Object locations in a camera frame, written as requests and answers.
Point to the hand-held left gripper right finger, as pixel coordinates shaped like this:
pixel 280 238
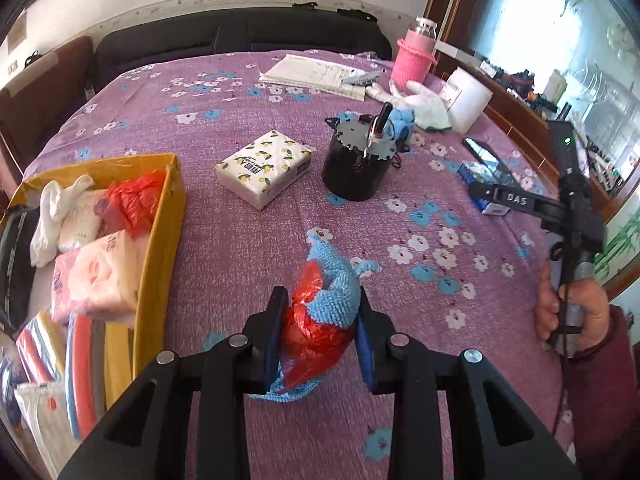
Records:
pixel 366 355

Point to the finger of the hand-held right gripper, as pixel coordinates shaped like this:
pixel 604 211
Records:
pixel 515 200

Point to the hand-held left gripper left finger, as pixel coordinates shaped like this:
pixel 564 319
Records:
pixel 276 340

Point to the blue chenille cloth with red bag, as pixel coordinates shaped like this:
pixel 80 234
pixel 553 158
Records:
pixel 325 300

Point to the yellow cardboard box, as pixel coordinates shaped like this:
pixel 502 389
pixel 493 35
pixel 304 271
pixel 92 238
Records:
pixel 160 260

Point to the pink tissue pack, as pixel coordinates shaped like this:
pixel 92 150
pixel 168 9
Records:
pixel 95 280

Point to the striped plastic packet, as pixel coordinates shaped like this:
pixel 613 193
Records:
pixel 42 347

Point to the white cloth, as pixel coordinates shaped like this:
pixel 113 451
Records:
pixel 50 220

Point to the black fabric bag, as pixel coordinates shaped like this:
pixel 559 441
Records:
pixel 17 270

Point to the person's right forearm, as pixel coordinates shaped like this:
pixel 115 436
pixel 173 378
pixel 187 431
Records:
pixel 610 390

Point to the person's right hand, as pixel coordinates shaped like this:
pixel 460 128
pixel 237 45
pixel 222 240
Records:
pixel 595 315

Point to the blue small pack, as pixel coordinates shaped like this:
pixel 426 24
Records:
pixel 482 180

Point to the bamboo print panel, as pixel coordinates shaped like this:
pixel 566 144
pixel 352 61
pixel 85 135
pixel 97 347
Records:
pixel 622 245

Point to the black phone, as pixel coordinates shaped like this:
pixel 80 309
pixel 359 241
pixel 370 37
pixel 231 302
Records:
pixel 482 150

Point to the white round container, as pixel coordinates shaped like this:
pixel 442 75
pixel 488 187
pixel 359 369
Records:
pixel 467 100

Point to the white glove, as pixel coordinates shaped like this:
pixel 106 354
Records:
pixel 425 105

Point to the small blue cloth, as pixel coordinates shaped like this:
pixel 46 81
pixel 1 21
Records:
pixel 405 121

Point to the black pen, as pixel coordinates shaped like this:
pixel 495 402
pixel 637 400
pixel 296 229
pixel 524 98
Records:
pixel 381 122

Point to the black round container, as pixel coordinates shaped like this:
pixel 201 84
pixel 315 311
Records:
pixel 355 170

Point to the lemon print tissue pack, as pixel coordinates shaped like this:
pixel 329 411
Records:
pixel 265 167

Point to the pink sleeved bottle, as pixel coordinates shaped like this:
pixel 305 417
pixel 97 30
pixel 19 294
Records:
pixel 412 60

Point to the wooden framed mirror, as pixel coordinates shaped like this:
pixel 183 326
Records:
pixel 550 25

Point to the grey marker pen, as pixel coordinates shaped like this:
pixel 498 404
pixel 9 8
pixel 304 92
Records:
pixel 360 78

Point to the blue and orange striped pad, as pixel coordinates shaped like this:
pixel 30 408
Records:
pixel 82 380

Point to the red plastic bag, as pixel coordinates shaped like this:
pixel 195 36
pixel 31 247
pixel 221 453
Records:
pixel 132 202

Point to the white tissue pack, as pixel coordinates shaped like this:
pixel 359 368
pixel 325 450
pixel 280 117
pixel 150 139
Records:
pixel 82 225

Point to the white paper notebook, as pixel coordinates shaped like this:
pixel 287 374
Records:
pixel 312 72

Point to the white plastic bag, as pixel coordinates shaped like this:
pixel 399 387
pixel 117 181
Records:
pixel 45 430

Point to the black padded bag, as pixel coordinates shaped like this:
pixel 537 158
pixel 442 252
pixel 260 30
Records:
pixel 240 35

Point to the brown padded headboard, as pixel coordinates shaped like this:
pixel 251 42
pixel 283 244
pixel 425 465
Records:
pixel 45 95

